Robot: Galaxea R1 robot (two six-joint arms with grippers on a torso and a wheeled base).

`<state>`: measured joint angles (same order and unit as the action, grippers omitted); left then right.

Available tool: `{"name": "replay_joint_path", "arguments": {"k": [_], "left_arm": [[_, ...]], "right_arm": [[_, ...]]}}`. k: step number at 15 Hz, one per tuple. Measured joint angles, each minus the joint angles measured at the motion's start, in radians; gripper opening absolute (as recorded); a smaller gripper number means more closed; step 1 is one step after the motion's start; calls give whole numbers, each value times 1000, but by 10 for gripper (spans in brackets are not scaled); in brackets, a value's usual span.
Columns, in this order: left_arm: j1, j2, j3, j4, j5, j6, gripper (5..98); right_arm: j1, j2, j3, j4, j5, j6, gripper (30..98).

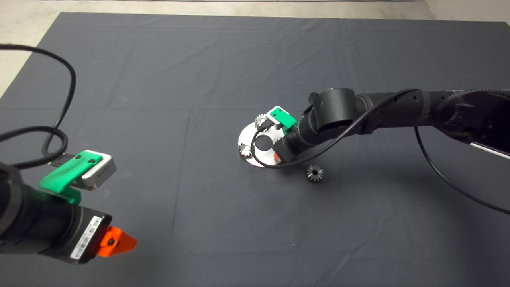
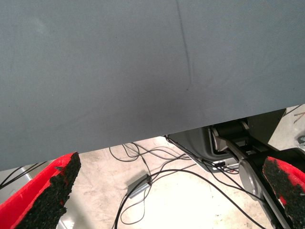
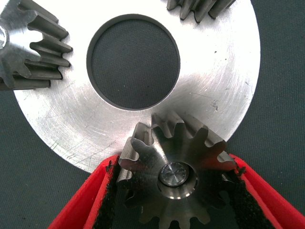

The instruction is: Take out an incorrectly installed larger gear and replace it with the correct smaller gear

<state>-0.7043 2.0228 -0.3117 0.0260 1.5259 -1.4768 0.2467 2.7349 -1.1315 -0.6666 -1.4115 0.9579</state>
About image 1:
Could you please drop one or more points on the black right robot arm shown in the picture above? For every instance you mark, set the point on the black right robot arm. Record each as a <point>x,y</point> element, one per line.
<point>334,109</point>

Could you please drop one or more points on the dark grey table cloth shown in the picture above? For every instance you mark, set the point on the dark grey table cloth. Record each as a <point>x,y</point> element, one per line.
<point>199,79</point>

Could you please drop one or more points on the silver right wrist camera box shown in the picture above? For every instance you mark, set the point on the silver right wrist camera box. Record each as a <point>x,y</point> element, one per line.
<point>274,109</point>

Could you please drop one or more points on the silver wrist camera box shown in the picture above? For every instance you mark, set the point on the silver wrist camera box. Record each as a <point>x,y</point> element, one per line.
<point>101,173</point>
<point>274,109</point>

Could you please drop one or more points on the green right camera mount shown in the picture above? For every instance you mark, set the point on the green right camera mount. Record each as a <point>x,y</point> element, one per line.
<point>285,118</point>

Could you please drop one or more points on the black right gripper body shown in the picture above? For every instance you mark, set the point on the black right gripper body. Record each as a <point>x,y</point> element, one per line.
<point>289,147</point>

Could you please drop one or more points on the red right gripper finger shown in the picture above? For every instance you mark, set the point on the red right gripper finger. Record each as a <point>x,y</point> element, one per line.
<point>276,156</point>

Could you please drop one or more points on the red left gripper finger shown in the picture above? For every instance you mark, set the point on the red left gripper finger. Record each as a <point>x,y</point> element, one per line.
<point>117,241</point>

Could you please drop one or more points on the small steel spur gear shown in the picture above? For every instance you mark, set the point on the small steel spur gear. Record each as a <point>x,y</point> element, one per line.
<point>260,119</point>
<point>245,150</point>

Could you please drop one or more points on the round metal plate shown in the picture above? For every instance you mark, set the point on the round metal plate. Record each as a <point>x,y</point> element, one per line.
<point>249,137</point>

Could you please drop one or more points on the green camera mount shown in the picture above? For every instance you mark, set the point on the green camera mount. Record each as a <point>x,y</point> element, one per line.
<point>65,173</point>
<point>285,118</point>

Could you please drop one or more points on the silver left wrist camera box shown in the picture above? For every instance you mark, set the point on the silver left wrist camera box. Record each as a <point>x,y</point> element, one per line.
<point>101,173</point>

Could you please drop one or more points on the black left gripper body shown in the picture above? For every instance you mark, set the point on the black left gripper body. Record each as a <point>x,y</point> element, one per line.
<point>67,231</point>

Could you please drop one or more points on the green left camera mount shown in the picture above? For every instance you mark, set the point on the green left camera mount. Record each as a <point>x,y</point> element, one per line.
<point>65,173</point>

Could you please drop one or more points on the smaller steel gear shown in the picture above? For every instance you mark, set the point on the smaller steel gear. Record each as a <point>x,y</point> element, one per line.
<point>314,173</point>

